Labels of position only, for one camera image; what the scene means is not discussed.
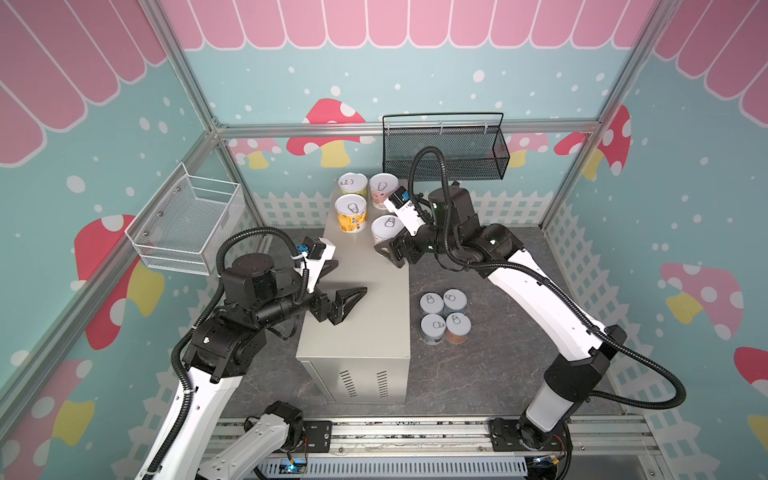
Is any pink white label can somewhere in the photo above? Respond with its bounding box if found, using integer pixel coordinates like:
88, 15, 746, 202
371, 214, 403, 245

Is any yellow label can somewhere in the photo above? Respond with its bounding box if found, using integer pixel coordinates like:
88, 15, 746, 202
334, 194, 367, 234

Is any white lid can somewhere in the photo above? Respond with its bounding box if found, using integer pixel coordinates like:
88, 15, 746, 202
443, 288, 468, 314
419, 292, 445, 316

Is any green label can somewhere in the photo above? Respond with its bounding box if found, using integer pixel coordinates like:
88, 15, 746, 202
337, 173, 369, 199

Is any brown label can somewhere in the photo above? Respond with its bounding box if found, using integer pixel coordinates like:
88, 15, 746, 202
444, 312, 472, 345

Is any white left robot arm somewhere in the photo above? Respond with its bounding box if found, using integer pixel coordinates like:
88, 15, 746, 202
138, 226, 367, 479

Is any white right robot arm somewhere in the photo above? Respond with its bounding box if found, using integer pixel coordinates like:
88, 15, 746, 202
376, 146, 687, 451

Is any grey metal cabinet counter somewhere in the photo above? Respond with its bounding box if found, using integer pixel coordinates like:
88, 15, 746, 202
296, 206, 411, 404

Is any grey label can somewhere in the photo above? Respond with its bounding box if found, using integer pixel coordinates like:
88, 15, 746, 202
420, 314, 446, 345

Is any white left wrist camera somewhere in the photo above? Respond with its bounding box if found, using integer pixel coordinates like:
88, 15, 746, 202
297, 237, 336, 289

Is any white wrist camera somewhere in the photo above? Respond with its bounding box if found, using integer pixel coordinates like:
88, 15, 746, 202
297, 237, 336, 289
384, 186, 426, 237

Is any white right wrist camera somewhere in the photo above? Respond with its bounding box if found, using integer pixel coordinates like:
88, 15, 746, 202
384, 186, 426, 237

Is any black mesh wall basket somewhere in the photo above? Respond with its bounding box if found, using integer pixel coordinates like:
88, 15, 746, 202
382, 112, 510, 181

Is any white wire wall basket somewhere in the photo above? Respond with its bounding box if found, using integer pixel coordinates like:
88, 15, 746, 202
125, 164, 245, 276

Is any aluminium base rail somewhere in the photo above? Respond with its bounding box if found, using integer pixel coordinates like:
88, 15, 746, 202
166, 415, 672, 479

